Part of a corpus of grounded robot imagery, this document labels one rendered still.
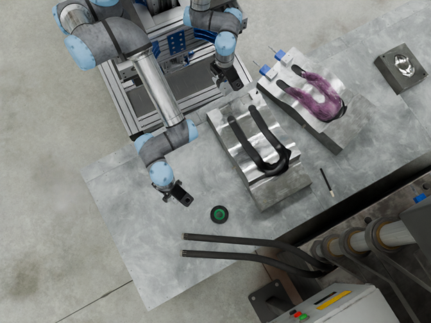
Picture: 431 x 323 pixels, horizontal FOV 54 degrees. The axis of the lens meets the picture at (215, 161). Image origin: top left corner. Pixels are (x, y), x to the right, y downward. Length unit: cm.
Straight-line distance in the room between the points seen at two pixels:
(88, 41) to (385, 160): 139
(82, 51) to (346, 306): 107
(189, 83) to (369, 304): 187
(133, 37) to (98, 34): 11
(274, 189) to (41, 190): 162
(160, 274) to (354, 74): 132
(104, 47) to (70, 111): 167
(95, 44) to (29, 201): 173
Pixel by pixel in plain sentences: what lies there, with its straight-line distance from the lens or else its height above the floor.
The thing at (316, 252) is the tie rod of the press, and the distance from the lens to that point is 191.
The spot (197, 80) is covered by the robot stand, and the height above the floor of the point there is 21.
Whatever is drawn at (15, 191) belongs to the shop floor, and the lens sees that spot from 301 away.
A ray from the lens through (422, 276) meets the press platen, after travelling 127.
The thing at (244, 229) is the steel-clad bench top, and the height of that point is 80.
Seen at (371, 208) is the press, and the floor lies 78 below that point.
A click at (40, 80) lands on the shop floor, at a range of 320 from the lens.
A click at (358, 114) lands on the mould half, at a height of 91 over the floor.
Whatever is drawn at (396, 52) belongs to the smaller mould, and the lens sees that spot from 226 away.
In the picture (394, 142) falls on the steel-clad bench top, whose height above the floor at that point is 80.
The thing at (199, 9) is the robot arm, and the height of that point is 131.
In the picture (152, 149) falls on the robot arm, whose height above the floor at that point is 128.
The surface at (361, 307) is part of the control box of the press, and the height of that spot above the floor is 147.
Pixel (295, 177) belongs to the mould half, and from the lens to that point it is 190.
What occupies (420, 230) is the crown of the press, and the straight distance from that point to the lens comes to 92.
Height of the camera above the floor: 268
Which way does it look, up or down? 75 degrees down
